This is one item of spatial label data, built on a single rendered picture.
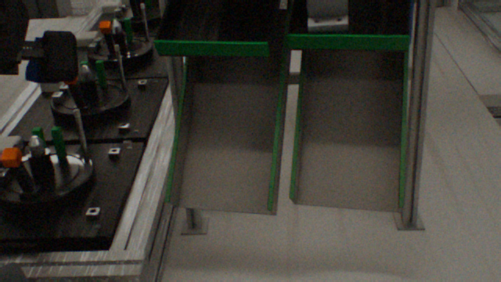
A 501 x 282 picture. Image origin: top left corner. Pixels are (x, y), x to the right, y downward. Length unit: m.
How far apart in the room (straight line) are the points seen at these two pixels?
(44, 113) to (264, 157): 0.50
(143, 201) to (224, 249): 0.14
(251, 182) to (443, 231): 0.33
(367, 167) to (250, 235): 0.24
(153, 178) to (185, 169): 0.13
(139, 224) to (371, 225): 0.35
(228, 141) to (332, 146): 0.13
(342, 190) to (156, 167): 0.30
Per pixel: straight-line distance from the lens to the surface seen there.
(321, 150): 0.79
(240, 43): 0.67
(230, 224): 0.97
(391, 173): 0.78
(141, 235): 0.81
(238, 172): 0.78
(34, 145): 0.89
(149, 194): 0.88
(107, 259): 0.78
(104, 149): 0.99
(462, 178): 1.09
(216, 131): 0.80
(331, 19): 0.69
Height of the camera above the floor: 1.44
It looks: 28 degrees down
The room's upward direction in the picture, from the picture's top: 4 degrees counter-clockwise
